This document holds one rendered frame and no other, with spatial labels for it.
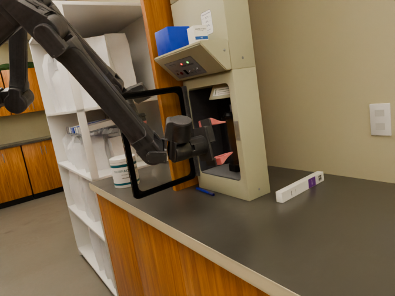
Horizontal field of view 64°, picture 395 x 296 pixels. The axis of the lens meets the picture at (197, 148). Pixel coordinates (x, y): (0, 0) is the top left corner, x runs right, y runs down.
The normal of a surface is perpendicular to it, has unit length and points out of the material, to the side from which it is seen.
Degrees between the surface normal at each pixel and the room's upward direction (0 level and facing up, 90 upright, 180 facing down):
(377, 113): 90
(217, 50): 90
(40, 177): 90
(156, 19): 90
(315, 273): 0
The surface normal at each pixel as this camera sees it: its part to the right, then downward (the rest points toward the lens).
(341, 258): -0.15, -0.97
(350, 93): -0.81, 0.22
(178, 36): 0.56, 0.06
